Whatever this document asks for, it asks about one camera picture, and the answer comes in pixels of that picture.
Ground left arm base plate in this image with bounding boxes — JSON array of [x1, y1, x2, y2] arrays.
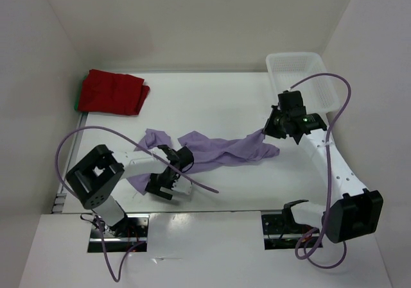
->
[[80, 213, 150, 253]]

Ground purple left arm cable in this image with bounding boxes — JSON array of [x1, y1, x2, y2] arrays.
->
[[55, 125, 220, 282]]

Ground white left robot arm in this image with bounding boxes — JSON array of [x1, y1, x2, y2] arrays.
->
[[66, 144, 194, 237]]

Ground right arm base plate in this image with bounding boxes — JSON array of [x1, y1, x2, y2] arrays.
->
[[261, 210, 311, 250]]

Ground red t shirt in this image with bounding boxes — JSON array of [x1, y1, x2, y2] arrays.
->
[[79, 69, 150, 116]]

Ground green t shirt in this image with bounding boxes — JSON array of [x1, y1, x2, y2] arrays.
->
[[73, 74, 88, 113]]

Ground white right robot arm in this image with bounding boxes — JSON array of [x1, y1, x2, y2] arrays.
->
[[263, 106, 383, 243]]

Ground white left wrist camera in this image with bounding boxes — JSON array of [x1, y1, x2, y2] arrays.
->
[[171, 177, 193, 196]]

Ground white plastic bin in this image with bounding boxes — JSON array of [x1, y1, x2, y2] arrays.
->
[[265, 51, 341, 114]]

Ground lavender t shirt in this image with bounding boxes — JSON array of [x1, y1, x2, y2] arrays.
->
[[127, 129, 280, 195]]

